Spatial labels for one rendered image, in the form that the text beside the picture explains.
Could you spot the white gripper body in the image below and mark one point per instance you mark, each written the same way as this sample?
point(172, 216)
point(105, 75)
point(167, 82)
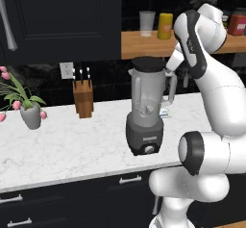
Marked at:
point(175, 59)

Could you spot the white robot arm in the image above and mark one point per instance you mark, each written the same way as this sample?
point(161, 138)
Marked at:
point(221, 110)

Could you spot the black blender lid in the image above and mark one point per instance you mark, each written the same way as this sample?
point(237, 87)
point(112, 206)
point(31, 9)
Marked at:
point(149, 64)

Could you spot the grey blender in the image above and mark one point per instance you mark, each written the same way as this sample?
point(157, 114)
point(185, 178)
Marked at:
point(145, 110)

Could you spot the yellow bottle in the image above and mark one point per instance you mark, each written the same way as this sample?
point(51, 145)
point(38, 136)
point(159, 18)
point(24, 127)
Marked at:
point(165, 26)

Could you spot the clear glass cup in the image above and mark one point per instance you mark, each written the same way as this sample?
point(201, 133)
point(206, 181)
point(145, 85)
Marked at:
point(147, 23)

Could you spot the white blue green packet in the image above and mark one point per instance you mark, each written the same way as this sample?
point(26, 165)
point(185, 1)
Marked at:
point(165, 113)

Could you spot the small green jar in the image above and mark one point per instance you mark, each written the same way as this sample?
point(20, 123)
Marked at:
point(225, 21)

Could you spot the red container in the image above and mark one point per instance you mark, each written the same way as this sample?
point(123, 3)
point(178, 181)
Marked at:
point(237, 25)

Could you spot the wooden knife block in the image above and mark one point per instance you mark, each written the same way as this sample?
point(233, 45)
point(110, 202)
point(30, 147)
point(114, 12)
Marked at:
point(83, 98)

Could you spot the dark upper cupboard door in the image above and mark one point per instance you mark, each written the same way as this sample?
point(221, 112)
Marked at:
point(64, 20)

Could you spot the dark cupboard door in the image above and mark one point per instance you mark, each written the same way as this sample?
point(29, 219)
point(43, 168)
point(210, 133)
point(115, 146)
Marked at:
point(64, 20)
point(128, 211)

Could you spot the dark drawer front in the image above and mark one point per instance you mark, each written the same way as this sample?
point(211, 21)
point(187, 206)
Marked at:
point(57, 195)
point(64, 219)
point(129, 187)

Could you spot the grey vase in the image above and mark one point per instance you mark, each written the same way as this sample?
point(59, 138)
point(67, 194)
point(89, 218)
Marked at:
point(31, 118)

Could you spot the dark lower cupboard door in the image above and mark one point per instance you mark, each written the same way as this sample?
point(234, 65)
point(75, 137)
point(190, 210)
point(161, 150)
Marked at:
point(128, 211)

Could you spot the pink tulip bunch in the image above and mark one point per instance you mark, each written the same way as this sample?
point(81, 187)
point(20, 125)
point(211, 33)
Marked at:
point(17, 92)

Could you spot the wooden wall shelf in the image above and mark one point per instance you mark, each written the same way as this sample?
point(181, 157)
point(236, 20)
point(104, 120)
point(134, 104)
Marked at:
point(144, 47)

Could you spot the white wall outlet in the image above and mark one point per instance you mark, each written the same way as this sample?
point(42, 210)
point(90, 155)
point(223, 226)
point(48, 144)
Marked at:
point(66, 70)

